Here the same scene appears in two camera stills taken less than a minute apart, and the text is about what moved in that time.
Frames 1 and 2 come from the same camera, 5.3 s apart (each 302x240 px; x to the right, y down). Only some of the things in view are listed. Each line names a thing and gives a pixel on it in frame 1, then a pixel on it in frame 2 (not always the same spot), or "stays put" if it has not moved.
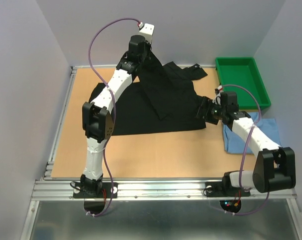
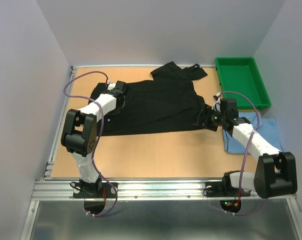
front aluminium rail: [148, 189] stays put
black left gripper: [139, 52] -> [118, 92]
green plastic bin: [241, 75] stays put
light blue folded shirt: [267, 126] stays put
